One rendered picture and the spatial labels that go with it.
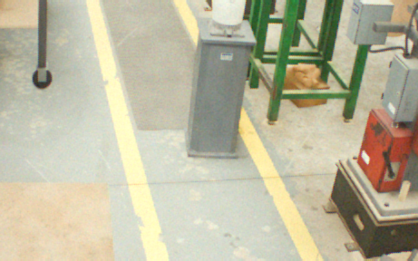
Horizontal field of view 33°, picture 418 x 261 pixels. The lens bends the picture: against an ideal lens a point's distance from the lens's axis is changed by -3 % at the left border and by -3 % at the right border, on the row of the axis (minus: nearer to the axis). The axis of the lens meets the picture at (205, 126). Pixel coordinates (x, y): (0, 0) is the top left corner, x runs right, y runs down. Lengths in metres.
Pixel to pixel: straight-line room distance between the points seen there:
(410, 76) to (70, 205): 1.66
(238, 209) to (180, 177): 0.37
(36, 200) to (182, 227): 1.46
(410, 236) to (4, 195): 2.04
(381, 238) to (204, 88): 1.18
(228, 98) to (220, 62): 0.22
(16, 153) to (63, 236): 1.96
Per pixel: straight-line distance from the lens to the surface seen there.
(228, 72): 3.69
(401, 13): 3.53
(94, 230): 1.99
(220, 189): 3.71
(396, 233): 3.44
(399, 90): 3.19
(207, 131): 3.86
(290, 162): 4.01
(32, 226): 2.00
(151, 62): 4.86
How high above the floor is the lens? 2.18
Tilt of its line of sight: 31 degrees down
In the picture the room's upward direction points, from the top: 7 degrees clockwise
